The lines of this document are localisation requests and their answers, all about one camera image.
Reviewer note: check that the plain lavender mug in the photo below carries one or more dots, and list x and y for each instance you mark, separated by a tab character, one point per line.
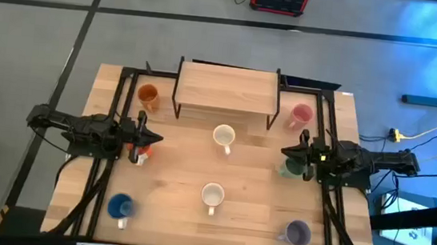
298	232

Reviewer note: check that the black aluminium table frame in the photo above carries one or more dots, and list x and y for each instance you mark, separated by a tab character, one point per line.
155	73

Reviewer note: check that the white mug grey diamond pattern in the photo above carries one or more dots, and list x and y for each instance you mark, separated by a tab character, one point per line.
212	195

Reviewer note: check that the wooden shelf riser black legs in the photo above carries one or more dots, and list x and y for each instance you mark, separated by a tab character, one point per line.
226	87

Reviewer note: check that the plain green mug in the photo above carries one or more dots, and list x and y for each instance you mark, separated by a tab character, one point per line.
292	169

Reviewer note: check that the plain pink mug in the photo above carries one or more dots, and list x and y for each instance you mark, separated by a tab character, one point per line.
301	116

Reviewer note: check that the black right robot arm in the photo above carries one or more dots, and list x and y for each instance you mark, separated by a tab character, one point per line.
363	160

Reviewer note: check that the orange and white mug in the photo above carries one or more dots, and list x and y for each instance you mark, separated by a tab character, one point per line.
146	151

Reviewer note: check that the white box with logo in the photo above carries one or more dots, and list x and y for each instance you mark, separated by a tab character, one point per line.
406	221

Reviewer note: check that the yellow power plug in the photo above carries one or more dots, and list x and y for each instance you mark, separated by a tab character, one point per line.
395	134

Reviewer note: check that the plain orange-brown mug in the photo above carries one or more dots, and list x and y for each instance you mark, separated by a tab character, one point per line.
148	95

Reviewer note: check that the black beam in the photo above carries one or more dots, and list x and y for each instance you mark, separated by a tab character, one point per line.
418	216

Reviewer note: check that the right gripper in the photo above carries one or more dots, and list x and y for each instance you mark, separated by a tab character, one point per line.
312	153

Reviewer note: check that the white mug orange floral pattern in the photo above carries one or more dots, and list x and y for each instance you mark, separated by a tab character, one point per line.
224	136

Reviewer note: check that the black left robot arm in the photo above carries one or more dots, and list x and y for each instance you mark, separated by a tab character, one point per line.
81	127

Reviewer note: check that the dark blue mug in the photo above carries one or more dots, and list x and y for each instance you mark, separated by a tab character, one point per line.
120	206

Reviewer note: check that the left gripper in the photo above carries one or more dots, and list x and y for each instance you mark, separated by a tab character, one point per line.
141	125

